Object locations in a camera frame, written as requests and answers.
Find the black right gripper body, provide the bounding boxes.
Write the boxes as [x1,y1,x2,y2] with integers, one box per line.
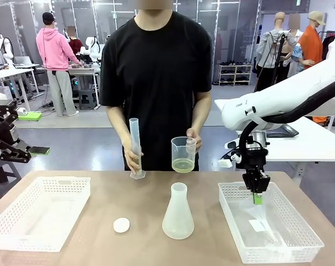
[235,147,271,186]

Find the grey metal stool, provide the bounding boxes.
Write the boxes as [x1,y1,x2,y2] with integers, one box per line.
[0,158,23,206]

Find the person in black t-shirt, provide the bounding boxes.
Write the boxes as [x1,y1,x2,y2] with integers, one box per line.
[99,0,214,172]

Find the person in dark red top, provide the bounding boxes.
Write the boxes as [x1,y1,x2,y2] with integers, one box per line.
[65,25,84,58]

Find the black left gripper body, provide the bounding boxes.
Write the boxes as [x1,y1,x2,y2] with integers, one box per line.
[0,117,18,150]

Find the black camera tripod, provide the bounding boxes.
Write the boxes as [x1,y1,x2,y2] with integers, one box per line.
[260,30,287,89]

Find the figure in white blue clothes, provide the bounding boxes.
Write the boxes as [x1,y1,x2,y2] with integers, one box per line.
[283,13,306,83]

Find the clear plastic measuring beaker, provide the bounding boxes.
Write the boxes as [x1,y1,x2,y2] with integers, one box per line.
[171,136,197,174]

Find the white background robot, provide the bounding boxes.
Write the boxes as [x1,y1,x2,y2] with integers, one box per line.
[0,34,16,70]
[80,35,102,63]

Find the white round flask cap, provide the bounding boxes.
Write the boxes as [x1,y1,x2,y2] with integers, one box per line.
[113,217,130,233]

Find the white perforated plastic basket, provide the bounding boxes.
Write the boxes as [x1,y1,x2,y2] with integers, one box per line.
[218,181,326,265]
[0,176,91,253]

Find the person's left hand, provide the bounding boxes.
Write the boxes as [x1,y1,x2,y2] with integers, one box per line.
[186,127,204,154]

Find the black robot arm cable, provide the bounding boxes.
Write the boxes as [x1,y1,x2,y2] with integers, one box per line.
[238,74,335,156]

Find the green flat box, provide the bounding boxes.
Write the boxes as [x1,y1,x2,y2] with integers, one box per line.
[17,111,43,121]

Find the wooden shoe rack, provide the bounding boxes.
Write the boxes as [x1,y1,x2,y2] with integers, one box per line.
[218,63,254,86]

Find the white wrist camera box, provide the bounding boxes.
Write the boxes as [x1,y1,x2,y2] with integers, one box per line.
[218,153,242,168]

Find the clear plastic graduated cylinder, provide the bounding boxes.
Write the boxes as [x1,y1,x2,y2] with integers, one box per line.
[128,117,147,181]

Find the grey open laptop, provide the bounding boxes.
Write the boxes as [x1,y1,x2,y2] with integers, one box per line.
[14,55,33,67]

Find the person's left forearm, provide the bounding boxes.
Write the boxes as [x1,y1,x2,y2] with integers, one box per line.
[190,90,212,134]

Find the mannequin in grey shirt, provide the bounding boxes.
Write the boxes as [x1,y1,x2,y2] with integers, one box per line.
[254,11,298,93]

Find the mannequin in orange shirt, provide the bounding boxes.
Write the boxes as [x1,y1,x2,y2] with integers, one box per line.
[297,11,327,70]

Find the black step stool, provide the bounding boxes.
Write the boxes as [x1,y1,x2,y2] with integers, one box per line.
[78,89,100,110]

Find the person in pink hoodie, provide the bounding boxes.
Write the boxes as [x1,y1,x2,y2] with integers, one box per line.
[35,11,83,117]

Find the clear plastic bag with label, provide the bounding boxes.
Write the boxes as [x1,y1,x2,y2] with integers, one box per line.
[238,198,288,250]

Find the white workshop desk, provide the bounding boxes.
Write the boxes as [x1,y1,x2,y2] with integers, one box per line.
[0,68,37,112]

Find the black plastic tray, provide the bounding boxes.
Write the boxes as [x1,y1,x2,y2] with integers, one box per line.
[265,123,300,139]

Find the translucent plastic Erlenmeyer flask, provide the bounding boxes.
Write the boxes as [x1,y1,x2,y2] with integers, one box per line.
[162,182,195,240]

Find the person's right hand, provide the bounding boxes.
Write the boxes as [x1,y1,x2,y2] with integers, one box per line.
[123,143,145,172]

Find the person's right forearm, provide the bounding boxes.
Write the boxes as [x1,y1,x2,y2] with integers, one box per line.
[106,106,137,152]

